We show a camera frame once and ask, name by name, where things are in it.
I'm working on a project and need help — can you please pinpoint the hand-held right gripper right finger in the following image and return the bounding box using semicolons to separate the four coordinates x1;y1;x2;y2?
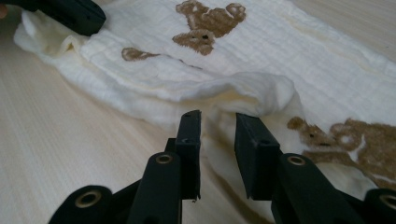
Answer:
234;112;283;201

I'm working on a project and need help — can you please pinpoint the white cloth with bear print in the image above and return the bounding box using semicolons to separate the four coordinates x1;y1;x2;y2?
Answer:
12;0;396;224

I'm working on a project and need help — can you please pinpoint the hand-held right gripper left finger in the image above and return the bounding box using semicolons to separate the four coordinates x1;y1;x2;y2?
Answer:
174;109;202;201

